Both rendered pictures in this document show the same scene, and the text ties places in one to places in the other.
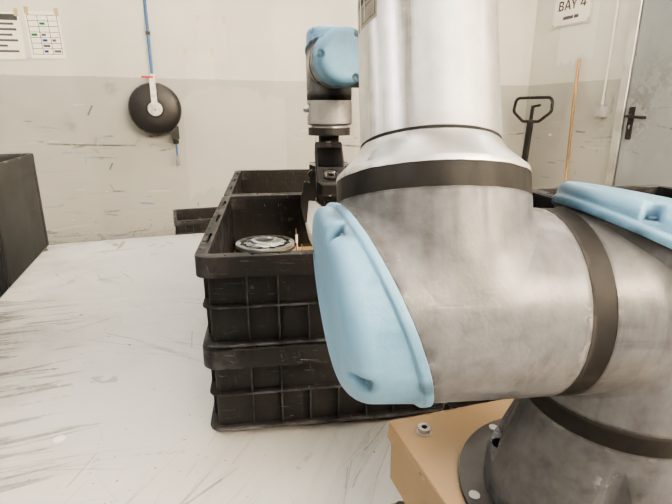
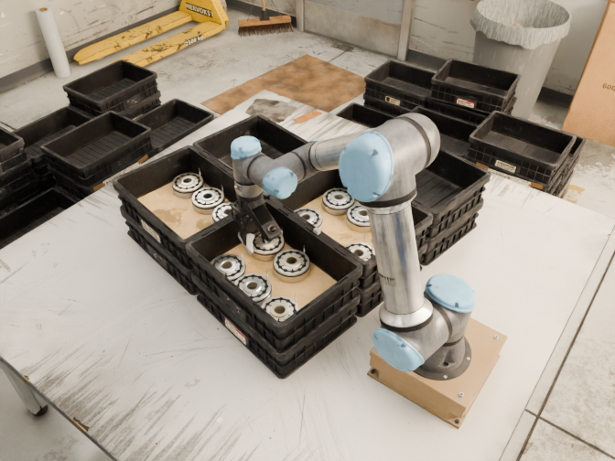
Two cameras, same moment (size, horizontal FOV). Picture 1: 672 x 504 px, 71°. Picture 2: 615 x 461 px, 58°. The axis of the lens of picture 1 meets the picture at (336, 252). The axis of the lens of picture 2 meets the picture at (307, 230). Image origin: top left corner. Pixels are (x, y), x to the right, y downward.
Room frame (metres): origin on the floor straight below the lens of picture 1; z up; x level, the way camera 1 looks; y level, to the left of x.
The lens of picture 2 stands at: (-0.23, 0.57, 1.98)
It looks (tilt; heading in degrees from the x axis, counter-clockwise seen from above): 42 degrees down; 325
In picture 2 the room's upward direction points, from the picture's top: straight up
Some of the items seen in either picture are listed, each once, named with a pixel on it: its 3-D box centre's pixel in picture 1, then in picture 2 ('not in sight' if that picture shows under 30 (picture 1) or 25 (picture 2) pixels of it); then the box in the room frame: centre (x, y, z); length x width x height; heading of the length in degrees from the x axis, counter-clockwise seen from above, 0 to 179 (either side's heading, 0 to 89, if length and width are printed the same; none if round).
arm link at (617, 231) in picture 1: (628, 291); (445, 306); (0.29, -0.19, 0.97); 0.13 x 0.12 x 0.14; 98
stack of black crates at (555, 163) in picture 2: not in sight; (511, 176); (0.99, -1.49, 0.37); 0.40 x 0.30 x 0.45; 18
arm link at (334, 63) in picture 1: (350, 60); (277, 175); (0.74, -0.02, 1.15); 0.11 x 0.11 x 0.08; 8
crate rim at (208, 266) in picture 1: (314, 222); (272, 258); (0.70, 0.03, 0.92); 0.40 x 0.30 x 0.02; 8
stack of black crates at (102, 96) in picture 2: not in sight; (120, 117); (2.60, -0.15, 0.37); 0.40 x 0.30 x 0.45; 109
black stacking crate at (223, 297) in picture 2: (315, 255); (273, 272); (0.70, 0.03, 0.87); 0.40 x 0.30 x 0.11; 8
